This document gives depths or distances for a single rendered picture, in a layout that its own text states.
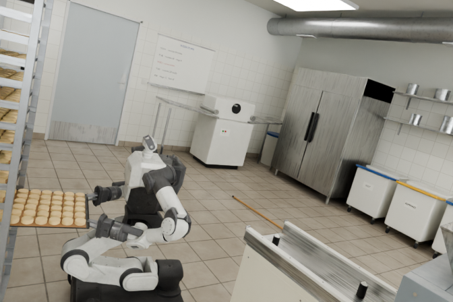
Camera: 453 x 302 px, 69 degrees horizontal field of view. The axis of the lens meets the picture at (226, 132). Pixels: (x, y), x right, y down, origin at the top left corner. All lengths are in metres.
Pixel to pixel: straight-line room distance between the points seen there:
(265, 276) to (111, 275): 0.97
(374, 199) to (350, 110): 1.35
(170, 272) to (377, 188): 3.75
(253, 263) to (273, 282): 0.13
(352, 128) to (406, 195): 1.18
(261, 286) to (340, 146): 3.99
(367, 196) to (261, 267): 3.98
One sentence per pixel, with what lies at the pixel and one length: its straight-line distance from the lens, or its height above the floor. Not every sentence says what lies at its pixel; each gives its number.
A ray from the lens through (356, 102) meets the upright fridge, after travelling 5.33.
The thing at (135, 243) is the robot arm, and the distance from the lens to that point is 1.72.
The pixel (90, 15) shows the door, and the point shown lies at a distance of 5.52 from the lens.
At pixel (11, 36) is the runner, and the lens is 1.60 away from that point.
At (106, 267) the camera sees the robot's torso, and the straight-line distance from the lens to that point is 2.15.
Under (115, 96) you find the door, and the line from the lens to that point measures 5.69.
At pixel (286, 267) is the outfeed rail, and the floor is 0.86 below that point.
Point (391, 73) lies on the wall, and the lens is 6.22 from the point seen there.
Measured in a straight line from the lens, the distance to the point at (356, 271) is 1.67.
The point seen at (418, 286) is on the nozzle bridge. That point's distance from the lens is 1.04.
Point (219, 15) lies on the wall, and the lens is 6.32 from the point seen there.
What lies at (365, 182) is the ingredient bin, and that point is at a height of 0.56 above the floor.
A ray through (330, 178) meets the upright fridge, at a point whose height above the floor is 0.45.
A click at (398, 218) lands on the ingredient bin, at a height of 0.29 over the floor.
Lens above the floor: 1.56
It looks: 9 degrees down
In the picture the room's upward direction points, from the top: 14 degrees clockwise
